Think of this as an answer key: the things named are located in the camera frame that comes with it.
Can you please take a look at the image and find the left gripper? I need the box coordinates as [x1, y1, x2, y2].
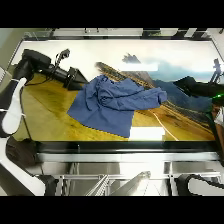
[64, 66, 90, 91]

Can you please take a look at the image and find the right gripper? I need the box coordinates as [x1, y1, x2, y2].
[172, 75, 200, 98]

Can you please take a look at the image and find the blue shirt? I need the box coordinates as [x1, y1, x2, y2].
[66, 74, 169, 139]

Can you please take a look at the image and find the brown garment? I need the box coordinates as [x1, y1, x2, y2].
[5, 135, 38, 168]

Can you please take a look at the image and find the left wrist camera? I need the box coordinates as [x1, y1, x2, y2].
[54, 48, 72, 69]

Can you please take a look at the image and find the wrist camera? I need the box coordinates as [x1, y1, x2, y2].
[54, 48, 72, 69]
[210, 58, 224, 84]

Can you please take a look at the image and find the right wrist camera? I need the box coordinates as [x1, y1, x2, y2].
[210, 58, 224, 84]

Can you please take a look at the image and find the silver frame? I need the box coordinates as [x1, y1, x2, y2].
[19, 28, 224, 197]

